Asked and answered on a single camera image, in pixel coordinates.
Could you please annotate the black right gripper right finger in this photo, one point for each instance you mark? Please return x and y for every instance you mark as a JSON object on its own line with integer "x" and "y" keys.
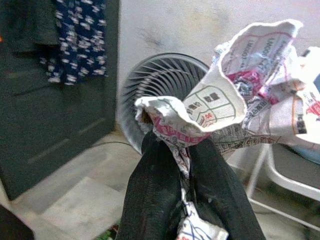
{"x": 220, "y": 195}

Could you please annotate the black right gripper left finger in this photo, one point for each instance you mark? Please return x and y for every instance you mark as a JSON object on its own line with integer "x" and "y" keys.
{"x": 150, "y": 195}

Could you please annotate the printed newspaper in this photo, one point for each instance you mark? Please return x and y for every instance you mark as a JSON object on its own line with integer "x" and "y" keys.
{"x": 217, "y": 105}

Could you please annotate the grey floor fan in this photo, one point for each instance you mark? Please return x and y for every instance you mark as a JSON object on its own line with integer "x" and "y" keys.
{"x": 155, "y": 82}

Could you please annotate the dark panelled door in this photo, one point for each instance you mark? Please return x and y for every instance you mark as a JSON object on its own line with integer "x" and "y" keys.
{"x": 50, "y": 125}

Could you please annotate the blue white patterned garment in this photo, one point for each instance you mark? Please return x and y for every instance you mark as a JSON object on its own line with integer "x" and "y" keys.
{"x": 75, "y": 37}

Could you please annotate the white metal chair frame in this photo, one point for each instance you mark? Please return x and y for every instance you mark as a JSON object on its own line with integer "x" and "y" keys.
{"x": 287, "y": 182}

